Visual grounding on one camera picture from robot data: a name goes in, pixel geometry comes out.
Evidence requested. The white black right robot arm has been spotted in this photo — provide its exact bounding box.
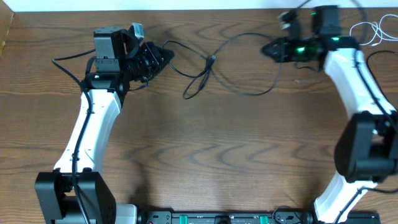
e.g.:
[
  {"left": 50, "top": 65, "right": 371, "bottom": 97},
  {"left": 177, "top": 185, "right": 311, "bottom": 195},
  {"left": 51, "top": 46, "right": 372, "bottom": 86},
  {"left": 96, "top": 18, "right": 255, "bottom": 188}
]
[{"left": 261, "top": 5, "right": 397, "bottom": 223}]

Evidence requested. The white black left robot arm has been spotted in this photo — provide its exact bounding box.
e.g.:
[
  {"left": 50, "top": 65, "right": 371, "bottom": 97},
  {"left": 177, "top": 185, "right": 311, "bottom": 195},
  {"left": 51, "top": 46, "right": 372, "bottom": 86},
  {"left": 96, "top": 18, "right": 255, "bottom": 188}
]
[{"left": 35, "top": 22, "right": 174, "bottom": 223}]

